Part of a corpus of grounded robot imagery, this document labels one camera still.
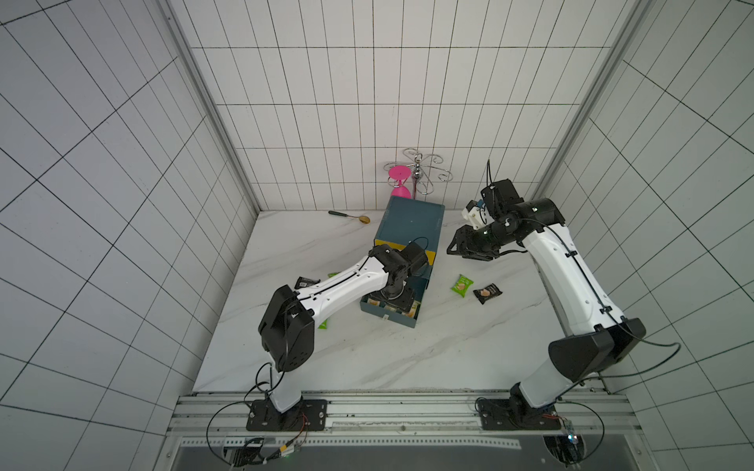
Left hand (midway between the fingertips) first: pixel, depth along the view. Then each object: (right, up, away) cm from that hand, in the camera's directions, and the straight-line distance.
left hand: (387, 307), depth 81 cm
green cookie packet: (+26, +3, +17) cm, 31 cm away
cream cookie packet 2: (+7, +1, -5) cm, 8 cm away
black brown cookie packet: (+34, +1, +14) cm, 37 cm away
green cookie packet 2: (-19, -8, +8) cm, 22 cm away
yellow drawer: (+12, +15, +1) cm, 19 cm away
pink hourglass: (+4, +40, +11) cm, 42 cm away
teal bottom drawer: (+11, +6, +11) cm, 17 cm away
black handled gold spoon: (-9, +27, +38) cm, 47 cm away
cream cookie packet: (-4, -1, +10) cm, 11 cm away
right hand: (+15, +16, -6) cm, 23 cm away
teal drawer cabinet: (+6, +25, +7) cm, 26 cm away
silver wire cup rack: (+10, +39, +15) cm, 43 cm away
